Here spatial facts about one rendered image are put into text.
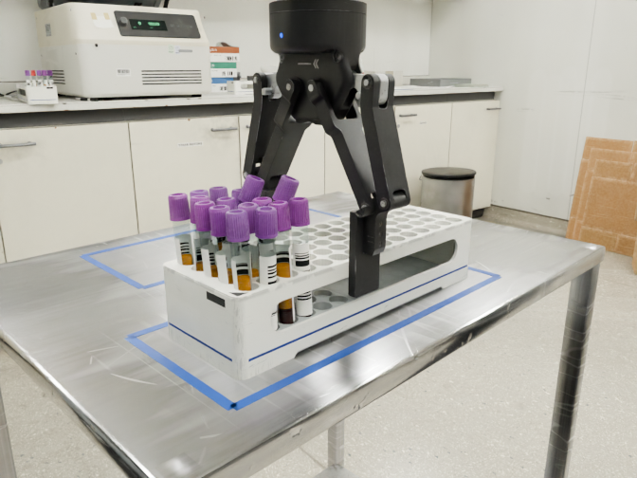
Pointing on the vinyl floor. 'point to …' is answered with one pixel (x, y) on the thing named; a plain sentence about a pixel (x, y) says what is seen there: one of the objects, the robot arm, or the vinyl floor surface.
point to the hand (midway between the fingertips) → (317, 252)
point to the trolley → (64, 362)
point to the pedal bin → (448, 190)
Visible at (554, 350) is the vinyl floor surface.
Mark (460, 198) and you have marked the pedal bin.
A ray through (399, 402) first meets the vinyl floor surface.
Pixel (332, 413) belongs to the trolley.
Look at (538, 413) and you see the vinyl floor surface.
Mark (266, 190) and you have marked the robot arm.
